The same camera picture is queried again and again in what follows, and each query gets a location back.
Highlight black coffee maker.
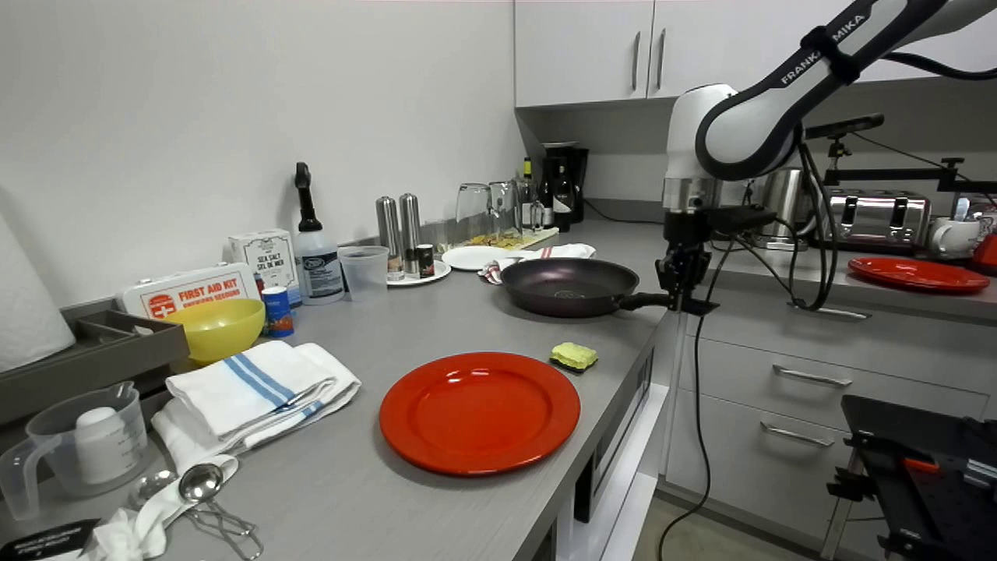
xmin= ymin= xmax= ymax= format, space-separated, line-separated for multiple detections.
xmin=540 ymin=144 xmax=592 ymax=233

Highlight clear plastic cup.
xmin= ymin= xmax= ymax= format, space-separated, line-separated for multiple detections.
xmin=339 ymin=242 xmax=389 ymax=305

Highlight steel toaster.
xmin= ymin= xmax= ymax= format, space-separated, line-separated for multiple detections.
xmin=823 ymin=190 xmax=934 ymax=255

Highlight black bar camera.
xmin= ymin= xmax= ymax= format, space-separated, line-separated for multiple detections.
xmin=805 ymin=113 xmax=889 ymax=144

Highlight small blue container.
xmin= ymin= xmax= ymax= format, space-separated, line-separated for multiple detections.
xmin=258 ymin=285 xmax=299 ymax=344

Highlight black cart orange detail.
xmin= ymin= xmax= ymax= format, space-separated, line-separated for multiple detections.
xmin=819 ymin=392 xmax=997 ymax=561

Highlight red round plate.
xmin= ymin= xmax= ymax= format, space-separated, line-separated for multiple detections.
xmin=847 ymin=252 xmax=992 ymax=299
xmin=377 ymin=349 xmax=582 ymax=479

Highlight steel grinder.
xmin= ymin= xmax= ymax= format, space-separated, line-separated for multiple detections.
xmin=374 ymin=194 xmax=406 ymax=277
xmin=400 ymin=190 xmax=427 ymax=260

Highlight white drawer cabinet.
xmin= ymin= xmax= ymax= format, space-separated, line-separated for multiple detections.
xmin=663 ymin=277 xmax=997 ymax=554

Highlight colourful placemat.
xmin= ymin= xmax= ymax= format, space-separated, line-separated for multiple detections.
xmin=461 ymin=224 xmax=563 ymax=252

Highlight clear glass bottles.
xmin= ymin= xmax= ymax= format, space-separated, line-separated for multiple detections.
xmin=510 ymin=158 xmax=552 ymax=233

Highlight small dark spice jar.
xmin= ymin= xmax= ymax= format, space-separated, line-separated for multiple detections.
xmin=410 ymin=241 xmax=439 ymax=280

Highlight yellow bowl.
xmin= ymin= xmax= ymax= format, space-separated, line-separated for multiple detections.
xmin=163 ymin=296 xmax=268 ymax=369

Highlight white mug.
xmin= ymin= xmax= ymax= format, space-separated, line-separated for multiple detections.
xmin=928 ymin=215 xmax=992 ymax=261

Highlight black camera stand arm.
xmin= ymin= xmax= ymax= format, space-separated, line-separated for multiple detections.
xmin=823 ymin=153 xmax=997 ymax=198

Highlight folded white towel blue stripes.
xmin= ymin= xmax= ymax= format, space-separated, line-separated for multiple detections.
xmin=166 ymin=341 xmax=363 ymax=457

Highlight dark grey tray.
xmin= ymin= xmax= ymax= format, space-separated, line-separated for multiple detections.
xmin=0 ymin=296 xmax=196 ymax=429

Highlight thin black cable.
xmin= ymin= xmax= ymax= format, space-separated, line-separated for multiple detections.
xmin=650 ymin=237 xmax=729 ymax=561

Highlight flat black object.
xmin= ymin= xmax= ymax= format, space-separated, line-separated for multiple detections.
xmin=0 ymin=514 xmax=104 ymax=561

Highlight white first aid kit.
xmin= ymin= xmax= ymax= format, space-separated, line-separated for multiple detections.
xmin=118 ymin=260 xmax=262 ymax=322

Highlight metal spoon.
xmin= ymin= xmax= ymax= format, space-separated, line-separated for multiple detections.
xmin=129 ymin=462 xmax=226 ymax=514

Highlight small white cup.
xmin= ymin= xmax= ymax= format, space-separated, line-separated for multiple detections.
xmin=71 ymin=405 xmax=137 ymax=490

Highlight clear spray bottle black nozzle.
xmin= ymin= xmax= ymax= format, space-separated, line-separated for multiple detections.
xmin=289 ymin=158 xmax=350 ymax=305

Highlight clear measuring jug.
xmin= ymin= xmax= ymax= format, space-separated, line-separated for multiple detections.
xmin=0 ymin=382 xmax=152 ymax=525

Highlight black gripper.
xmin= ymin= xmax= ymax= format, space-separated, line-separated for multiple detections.
xmin=653 ymin=211 xmax=722 ymax=317

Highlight large white plate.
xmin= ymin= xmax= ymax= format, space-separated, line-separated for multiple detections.
xmin=443 ymin=242 xmax=522 ymax=275

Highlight small white plate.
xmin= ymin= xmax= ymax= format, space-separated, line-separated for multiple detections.
xmin=384 ymin=260 xmax=456 ymax=290

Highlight yellow green sponge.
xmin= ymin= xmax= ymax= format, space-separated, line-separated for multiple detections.
xmin=547 ymin=341 xmax=601 ymax=373

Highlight white wall cabinets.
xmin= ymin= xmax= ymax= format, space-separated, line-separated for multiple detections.
xmin=510 ymin=0 xmax=997 ymax=110

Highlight dark frying pan black handle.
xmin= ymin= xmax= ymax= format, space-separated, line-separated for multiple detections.
xmin=496 ymin=255 xmax=718 ymax=322

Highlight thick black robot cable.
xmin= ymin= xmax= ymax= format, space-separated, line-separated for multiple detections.
xmin=713 ymin=144 xmax=847 ymax=315

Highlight white paper towel roll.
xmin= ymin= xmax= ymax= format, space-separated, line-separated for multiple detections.
xmin=0 ymin=207 xmax=79 ymax=373

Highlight red rounded object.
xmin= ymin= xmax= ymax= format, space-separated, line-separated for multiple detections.
xmin=970 ymin=227 xmax=997 ymax=277

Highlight crumpled white cloth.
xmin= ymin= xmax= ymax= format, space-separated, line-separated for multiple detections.
xmin=88 ymin=408 xmax=247 ymax=561

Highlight steel kettle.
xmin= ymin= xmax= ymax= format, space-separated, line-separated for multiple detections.
xmin=761 ymin=164 xmax=823 ymax=248

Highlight upturned clear glass jar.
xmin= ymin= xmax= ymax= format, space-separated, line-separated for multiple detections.
xmin=486 ymin=179 xmax=519 ymax=237
xmin=452 ymin=182 xmax=492 ymax=242

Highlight wire whisk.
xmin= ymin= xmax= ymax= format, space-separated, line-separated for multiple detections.
xmin=184 ymin=497 xmax=268 ymax=561

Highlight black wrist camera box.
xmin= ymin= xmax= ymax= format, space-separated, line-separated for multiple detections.
xmin=713 ymin=201 xmax=777 ymax=237

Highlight white printed box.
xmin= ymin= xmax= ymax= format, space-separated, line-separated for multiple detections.
xmin=226 ymin=227 xmax=301 ymax=296

